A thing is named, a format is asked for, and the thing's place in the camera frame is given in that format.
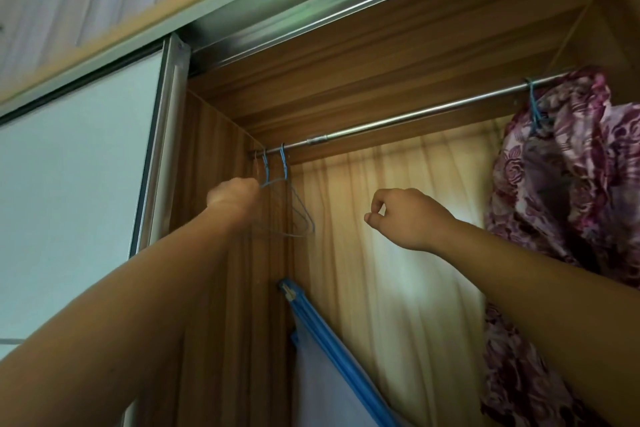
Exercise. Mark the person's right hand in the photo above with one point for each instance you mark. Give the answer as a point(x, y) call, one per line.
point(410, 219)

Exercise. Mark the person's left hand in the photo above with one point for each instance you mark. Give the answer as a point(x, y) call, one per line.
point(235, 196)

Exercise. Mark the wooden wardrobe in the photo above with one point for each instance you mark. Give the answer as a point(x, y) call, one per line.
point(400, 41)

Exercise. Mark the pink floral jacket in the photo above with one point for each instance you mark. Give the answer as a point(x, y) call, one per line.
point(575, 151)

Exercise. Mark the white sliding wardrobe door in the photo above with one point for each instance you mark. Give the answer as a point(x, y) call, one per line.
point(50, 191)

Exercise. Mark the person's left forearm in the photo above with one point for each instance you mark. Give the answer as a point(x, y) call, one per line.
point(125, 321)

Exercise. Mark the person's right forearm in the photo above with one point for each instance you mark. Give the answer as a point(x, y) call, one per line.
point(550, 301)

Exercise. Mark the metal closet rod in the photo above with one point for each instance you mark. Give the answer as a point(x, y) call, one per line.
point(425, 112)

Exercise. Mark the blue edged white panel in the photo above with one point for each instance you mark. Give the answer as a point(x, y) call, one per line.
point(330, 381)

